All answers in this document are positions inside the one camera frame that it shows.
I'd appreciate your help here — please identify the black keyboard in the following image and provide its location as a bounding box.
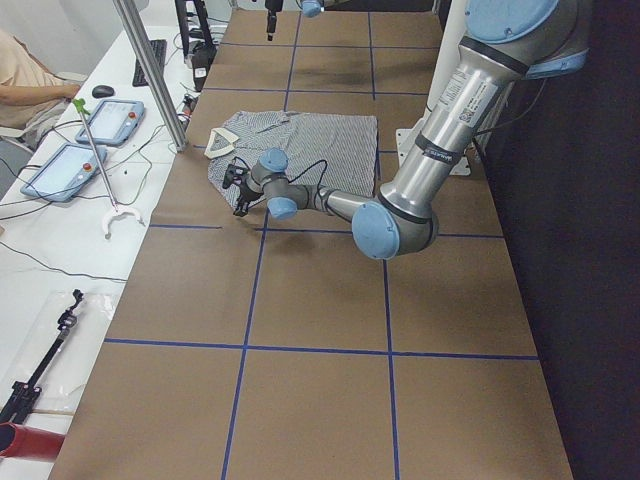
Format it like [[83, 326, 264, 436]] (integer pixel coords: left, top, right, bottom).
[[131, 38, 168, 89]]

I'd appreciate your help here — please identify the white pedestal column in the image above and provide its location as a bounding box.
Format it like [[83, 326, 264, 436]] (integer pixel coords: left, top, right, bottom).
[[425, 0, 468, 119]]

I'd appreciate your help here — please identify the black tool on white table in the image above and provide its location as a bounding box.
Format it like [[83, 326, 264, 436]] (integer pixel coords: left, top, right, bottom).
[[1, 289, 84, 424]]

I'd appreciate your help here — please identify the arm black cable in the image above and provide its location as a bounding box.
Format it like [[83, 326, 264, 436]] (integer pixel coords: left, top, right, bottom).
[[229, 155, 329, 189]]

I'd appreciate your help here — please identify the black computer mouse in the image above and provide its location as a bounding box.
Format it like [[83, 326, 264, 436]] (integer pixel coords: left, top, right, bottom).
[[91, 85, 115, 99]]

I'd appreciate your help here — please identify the red cylinder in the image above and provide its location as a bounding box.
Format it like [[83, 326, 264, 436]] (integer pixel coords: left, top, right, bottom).
[[1, 422, 65, 462]]

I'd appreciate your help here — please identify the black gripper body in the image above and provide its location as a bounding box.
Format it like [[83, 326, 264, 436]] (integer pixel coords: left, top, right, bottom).
[[264, 0, 283, 15], [222, 164, 260, 199]]

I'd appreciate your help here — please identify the blue teach pendant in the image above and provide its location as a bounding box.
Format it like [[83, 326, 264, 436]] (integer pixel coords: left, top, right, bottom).
[[82, 98, 145, 147], [20, 142, 99, 202]]

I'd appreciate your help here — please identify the white reacher grabber stick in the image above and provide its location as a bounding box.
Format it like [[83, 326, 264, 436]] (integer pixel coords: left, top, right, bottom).
[[71, 98, 145, 240]]

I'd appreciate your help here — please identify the black power box with label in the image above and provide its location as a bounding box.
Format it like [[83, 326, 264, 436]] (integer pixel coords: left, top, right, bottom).
[[191, 42, 217, 92]]

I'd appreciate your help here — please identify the far blue teach pendant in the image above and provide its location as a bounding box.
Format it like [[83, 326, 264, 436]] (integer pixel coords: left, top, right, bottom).
[[82, 98, 145, 147]]

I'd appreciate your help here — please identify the seated person in beige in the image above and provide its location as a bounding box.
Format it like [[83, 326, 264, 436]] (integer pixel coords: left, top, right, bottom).
[[1, 30, 80, 150]]

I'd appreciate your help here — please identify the near blue teach pendant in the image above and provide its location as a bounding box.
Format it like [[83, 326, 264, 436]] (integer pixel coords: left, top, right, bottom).
[[20, 142, 99, 202]]

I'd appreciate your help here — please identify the navy white striped polo shirt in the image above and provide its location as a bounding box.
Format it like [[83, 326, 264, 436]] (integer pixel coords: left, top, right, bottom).
[[208, 111, 378, 205]]

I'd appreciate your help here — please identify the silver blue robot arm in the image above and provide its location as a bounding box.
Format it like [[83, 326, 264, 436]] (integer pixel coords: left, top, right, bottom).
[[264, 0, 347, 41], [222, 1, 592, 260]]

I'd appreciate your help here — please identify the aluminium frame post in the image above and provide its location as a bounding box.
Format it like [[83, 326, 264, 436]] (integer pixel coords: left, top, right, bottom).
[[113, 0, 187, 152]]

